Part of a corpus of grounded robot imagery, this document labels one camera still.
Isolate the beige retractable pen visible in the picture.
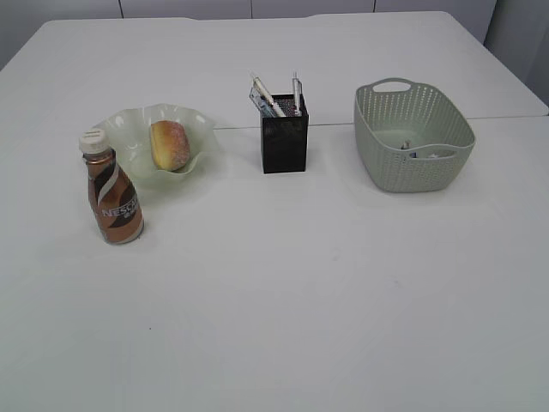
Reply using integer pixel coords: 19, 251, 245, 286
250, 73, 287, 118

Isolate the light blue retractable pen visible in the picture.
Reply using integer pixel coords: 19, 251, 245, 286
258, 98, 278, 118

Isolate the clear plastic ruler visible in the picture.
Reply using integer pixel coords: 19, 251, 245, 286
249, 86, 266, 113

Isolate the sugared bread bun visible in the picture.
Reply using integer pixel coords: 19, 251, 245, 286
149, 120, 190, 172

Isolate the grey retractable pen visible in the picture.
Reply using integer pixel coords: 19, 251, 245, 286
293, 71, 302, 117

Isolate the brown Nescafe coffee bottle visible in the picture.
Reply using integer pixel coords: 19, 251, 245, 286
79, 128, 144, 245

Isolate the black mesh pen holder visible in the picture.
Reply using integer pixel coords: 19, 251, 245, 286
260, 94, 309, 173

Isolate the green plastic woven basket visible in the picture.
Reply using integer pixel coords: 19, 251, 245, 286
353, 78, 476, 193

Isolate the green glass wavy plate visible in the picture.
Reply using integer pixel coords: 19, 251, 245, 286
95, 103, 220, 191

